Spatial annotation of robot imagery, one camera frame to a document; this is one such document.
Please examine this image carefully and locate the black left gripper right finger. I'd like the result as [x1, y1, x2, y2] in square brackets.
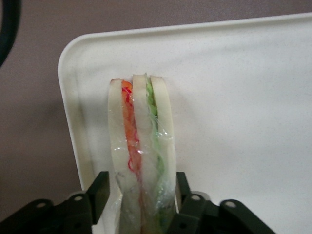
[167, 171, 277, 234]

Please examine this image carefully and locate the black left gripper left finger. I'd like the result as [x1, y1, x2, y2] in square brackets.
[0, 171, 111, 234]

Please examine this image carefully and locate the plastic triangle sandwich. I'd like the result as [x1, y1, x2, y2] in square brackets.
[107, 72, 177, 234]

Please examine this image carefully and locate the beige plastic serving tray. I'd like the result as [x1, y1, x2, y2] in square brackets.
[58, 12, 312, 234]

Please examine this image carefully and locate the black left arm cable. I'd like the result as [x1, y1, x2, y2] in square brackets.
[0, 0, 22, 68]

